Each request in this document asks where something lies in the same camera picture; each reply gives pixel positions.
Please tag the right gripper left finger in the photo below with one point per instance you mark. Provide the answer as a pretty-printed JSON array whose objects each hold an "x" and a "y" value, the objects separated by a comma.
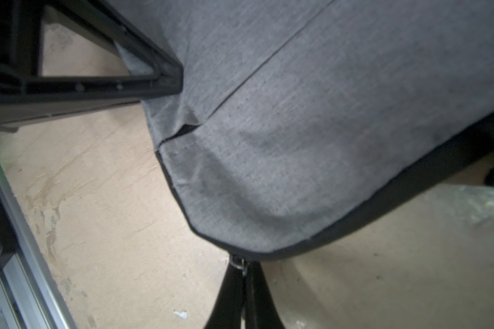
[{"x": 229, "y": 305}]

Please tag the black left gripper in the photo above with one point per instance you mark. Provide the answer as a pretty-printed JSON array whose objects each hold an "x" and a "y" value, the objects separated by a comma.
[{"x": 60, "y": 59}]

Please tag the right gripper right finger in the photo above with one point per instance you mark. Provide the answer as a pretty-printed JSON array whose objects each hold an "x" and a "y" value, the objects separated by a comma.
[{"x": 260, "y": 311}]

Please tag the grey zippered laptop sleeve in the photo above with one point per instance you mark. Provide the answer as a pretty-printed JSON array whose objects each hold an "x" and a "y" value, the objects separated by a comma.
[{"x": 302, "y": 121}]

